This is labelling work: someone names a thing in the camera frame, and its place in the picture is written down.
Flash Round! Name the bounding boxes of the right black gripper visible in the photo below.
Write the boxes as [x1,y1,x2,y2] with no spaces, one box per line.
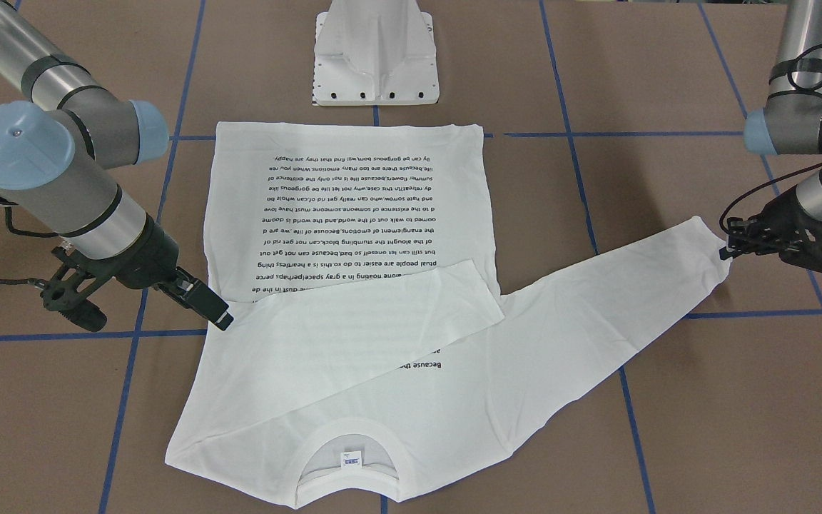
[102,218,234,330]

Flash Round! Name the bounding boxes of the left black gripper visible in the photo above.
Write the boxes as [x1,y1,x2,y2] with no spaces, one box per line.
[719,190,822,273]

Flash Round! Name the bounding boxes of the white long-sleeve printed shirt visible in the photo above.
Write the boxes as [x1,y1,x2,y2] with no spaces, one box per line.
[164,121,730,508]

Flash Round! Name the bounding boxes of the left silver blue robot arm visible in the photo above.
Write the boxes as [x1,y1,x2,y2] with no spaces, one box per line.
[719,1,822,273]

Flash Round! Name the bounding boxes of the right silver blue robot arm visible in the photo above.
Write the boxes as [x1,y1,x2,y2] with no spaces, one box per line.
[0,1,233,332]

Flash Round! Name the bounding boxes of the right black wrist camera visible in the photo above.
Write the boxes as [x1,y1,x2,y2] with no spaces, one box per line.
[35,241,111,332]

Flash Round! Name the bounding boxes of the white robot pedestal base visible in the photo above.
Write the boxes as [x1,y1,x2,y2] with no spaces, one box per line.
[311,1,440,106]

